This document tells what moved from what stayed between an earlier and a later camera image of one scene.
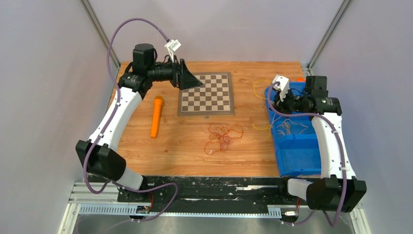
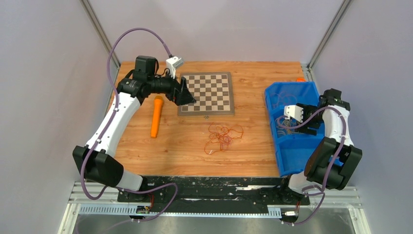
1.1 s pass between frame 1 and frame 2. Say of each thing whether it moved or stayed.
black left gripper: moved
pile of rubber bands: stayed
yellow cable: moved
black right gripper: moved
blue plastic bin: stayed
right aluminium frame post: stayed
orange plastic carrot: stayed
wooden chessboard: stayed
